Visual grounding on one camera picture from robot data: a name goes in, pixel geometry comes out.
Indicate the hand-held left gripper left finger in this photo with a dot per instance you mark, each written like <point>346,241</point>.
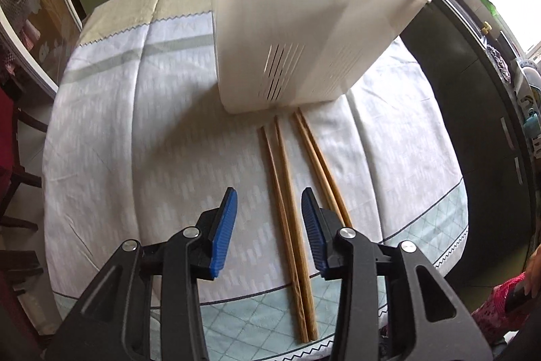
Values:
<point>223,238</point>

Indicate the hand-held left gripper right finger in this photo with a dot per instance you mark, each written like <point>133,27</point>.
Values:
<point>312,234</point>

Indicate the white plastic utensil holder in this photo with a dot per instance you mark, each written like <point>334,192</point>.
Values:
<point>304,31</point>

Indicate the person's right forearm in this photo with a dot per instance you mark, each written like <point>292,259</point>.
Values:
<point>494,310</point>

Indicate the pale patterned tablecloth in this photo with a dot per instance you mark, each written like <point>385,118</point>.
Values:
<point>148,132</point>

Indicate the dark base cabinets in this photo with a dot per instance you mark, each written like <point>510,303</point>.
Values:
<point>465,111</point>

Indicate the dish rack with dishes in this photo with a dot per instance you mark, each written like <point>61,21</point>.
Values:
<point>530,103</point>

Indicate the red covered chair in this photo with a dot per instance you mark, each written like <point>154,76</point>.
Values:
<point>12,175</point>

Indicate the crumpled dish rag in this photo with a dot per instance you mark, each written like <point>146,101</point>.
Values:
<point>498,63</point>

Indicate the dark countertop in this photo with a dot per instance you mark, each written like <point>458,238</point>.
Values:
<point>473,27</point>

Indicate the green plastic basket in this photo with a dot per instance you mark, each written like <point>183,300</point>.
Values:
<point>486,1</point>

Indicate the sliding glass door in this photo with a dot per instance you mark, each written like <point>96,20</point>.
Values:
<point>29,18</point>

